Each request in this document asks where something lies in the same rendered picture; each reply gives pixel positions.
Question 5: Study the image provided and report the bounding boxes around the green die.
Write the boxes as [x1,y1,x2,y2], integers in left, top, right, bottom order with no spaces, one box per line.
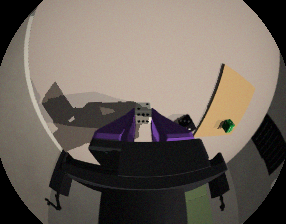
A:
[222,119,235,133]

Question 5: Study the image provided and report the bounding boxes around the tan mat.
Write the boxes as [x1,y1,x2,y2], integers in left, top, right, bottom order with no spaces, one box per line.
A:
[193,64,255,137]

